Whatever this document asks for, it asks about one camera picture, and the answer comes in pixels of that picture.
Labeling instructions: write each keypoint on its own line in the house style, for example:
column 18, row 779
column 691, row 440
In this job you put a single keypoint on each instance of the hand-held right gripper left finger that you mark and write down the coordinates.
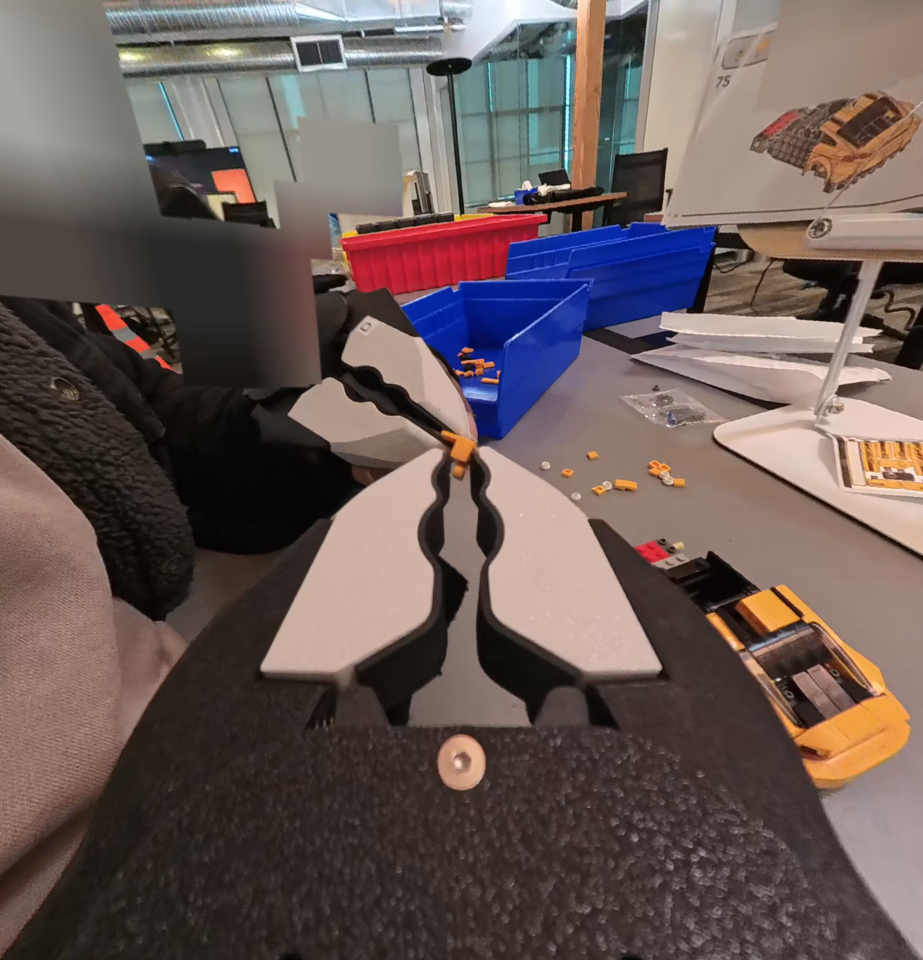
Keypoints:
column 356, row 592

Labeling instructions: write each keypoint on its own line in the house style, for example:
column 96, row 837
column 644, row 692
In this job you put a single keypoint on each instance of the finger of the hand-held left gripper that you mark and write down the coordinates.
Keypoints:
column 356, row 431
column 409, row 367

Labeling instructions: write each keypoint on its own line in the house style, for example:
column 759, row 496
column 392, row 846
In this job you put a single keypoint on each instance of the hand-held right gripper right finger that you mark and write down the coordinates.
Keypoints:
column 566, row 600

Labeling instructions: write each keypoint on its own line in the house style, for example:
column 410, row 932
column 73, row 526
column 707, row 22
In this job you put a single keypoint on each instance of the heap of orange lego parts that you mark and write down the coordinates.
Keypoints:
column 476, row 366

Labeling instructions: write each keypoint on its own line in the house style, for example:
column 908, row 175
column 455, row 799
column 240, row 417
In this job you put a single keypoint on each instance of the orange lego bracket piece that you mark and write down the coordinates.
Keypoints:
column 460, row 444

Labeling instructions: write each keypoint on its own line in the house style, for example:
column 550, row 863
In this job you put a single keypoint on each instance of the orange lego clip piece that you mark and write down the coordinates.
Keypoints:
column 458, row 469

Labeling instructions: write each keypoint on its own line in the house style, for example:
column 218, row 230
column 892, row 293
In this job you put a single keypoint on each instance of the orange black lego car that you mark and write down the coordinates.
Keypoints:
column 806, row 675

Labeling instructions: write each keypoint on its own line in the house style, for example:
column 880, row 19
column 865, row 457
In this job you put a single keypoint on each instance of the lego instruction booklet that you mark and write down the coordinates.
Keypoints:
column 731, row 180

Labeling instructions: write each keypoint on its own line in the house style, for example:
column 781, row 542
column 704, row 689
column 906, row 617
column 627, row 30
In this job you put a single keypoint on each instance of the person's left forearm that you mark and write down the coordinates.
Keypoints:
column 244, row 480

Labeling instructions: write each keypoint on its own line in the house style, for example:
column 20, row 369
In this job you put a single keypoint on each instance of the scattered orange white lego pieces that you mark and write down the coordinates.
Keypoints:
column 625, row 484

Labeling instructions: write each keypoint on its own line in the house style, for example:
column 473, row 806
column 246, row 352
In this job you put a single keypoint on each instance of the person's left hand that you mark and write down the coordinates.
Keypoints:
column 465, row 409

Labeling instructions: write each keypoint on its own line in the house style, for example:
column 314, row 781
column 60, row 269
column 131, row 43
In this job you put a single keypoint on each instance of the red plastic bin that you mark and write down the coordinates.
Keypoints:
column 431, row 259

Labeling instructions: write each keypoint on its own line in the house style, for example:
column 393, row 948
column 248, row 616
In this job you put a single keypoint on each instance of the row of black boxes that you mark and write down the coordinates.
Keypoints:
column 401, row 223

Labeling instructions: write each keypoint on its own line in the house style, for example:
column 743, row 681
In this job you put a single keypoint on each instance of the cluttered wooden desk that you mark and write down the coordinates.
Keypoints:
column 551, row 199

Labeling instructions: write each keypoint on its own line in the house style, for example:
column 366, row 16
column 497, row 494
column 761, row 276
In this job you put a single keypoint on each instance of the lit computer monitor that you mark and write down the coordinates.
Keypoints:
column 206, row 172

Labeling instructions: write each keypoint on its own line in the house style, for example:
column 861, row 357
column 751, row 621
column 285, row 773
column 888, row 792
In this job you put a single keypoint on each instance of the clear bag of dark pieces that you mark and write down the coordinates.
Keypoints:
column 671, row 409

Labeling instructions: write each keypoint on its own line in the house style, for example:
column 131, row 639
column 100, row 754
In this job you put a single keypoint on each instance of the orange striped dark object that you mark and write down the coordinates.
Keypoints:
column 135, row 337

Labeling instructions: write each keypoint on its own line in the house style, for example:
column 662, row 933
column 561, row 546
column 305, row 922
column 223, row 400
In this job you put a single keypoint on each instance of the long blue plastic bin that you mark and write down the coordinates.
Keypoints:
column 641, row 277

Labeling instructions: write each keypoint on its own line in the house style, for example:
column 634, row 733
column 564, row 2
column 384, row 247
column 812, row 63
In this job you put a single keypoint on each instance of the black round disc on rod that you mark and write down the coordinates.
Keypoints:
column 450, row 67

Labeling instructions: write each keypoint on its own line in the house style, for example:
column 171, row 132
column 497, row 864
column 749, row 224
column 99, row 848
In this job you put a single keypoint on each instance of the white book stand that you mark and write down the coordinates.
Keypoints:
column 776, row 450

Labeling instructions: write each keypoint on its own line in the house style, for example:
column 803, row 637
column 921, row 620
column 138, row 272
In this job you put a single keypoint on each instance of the white ceiling vent grille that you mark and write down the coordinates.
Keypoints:
column 319, row 52

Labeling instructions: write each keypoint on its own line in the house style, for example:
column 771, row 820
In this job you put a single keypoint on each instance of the black mesh office chair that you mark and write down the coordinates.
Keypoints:
column 640, row 187

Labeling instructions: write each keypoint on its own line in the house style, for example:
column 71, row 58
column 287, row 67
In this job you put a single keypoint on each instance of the wooden pillar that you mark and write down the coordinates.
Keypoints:
column 589, row 90

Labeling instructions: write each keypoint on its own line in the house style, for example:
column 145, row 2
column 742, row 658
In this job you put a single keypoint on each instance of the beige hooded sweatshirt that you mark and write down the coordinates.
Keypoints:
column 49, row 675

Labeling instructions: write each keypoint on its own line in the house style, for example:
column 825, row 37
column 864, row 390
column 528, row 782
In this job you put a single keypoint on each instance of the black swivel office chair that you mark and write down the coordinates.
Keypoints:
column 829, row 281

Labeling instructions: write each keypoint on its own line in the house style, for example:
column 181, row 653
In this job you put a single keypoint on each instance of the glass window wall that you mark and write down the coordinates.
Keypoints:
column 506, row 127

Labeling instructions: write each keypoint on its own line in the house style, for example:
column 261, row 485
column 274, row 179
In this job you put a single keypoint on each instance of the silver ventilation duct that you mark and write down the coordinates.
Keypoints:
column 244, row 19

